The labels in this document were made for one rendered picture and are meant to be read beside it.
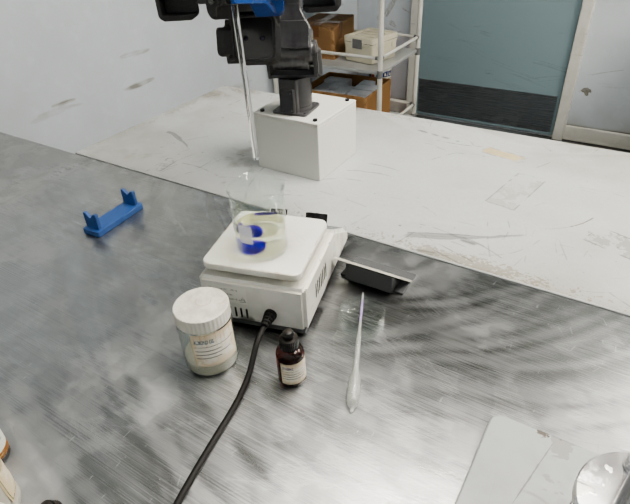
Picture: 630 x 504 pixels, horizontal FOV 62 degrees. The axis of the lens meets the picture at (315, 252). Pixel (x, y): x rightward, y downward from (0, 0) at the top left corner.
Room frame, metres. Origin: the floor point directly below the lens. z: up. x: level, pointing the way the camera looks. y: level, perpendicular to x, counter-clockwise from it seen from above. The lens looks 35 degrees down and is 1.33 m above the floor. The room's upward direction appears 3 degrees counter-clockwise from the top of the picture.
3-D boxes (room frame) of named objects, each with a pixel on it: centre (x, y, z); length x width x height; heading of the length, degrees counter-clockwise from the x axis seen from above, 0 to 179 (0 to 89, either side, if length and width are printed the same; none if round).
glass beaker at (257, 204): (0.51, 0.06, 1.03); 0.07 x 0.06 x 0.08; 13
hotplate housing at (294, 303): (0.55, 0.05, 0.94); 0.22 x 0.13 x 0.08; 162
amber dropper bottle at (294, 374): (0.38, 0.03, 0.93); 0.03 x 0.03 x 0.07
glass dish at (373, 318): (0.46, -0.05, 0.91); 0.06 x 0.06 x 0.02
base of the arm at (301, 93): (0.91, 0.02, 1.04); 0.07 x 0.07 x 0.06; 65
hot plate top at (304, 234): (0.52, 0.06, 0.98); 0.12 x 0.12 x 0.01; 72
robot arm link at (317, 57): (0.91, 0.02, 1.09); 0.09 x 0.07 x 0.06; 84
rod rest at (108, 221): (0.74, 0.32, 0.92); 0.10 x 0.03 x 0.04; 151
